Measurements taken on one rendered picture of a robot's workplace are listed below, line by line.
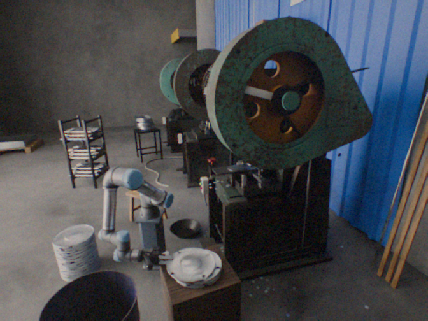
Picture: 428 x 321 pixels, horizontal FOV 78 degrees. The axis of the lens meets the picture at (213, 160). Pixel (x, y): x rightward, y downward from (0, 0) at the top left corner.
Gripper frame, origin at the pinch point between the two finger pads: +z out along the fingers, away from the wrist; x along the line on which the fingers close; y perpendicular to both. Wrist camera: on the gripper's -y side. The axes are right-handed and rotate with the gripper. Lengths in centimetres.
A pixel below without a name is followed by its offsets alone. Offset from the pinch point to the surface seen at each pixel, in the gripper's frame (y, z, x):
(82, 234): 40, -77, 13
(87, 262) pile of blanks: 31, -71, 31
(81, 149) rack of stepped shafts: 205, -160, -4
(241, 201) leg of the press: 31, 43, -25
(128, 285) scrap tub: -21.6, -18.8, -0.5
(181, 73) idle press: 180, -19, -106
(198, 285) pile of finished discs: -16.5, 17.9, 2.5
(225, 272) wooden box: -4.1, 33.3, 4.0
